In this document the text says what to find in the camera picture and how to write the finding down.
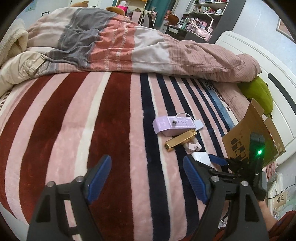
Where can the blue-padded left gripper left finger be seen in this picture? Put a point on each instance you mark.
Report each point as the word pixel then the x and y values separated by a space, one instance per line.
pixel 62 211

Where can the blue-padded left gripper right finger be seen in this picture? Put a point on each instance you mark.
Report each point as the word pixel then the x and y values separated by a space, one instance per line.
pixel 245 220

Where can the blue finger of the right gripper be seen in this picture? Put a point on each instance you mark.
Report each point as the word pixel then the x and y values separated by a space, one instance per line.
pixel 218 160

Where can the white oval object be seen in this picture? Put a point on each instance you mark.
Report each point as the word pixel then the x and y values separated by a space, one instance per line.
pixel 202 157

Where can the brown cardboard box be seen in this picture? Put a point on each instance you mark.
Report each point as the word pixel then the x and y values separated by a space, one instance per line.
pixel 236 141

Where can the white adapter with cable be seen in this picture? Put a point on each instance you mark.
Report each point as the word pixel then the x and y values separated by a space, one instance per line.
pixel 198 124

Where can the gold rectangular lighter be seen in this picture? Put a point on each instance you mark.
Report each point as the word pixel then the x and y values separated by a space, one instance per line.
pixel 179 140

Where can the lilac rectangular box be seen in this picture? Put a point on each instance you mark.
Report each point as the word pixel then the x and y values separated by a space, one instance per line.
pixel 172 126

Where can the person forearm red sleeve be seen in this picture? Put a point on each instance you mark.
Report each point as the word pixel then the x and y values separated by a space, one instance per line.
pixel 283 229

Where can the pink ribbed pillow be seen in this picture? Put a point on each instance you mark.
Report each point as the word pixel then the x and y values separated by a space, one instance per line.
pixel 232 95

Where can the green plush toy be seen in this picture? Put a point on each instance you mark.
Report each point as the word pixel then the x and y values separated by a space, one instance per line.
pixel 258 90

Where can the striped fleece blanket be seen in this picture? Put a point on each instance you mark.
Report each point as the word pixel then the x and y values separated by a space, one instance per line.
pixel 56 127

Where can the white bed headboard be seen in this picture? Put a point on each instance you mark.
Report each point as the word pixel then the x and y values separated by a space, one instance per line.
pixel 281 83

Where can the dark bookshelf with items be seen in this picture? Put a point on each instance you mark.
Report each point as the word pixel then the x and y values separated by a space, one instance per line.
pixel 205 21

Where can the cream coat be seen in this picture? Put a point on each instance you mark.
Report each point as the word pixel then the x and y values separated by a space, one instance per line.
pixel 17 63

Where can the pink striped duvet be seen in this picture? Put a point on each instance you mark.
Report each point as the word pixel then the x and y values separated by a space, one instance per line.
pixel 94 39

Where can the black camera box green light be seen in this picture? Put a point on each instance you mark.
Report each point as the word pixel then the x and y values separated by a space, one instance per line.
pixel 257 162

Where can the framed wall picture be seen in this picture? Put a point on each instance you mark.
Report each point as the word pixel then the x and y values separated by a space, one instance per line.
pixel 281 28

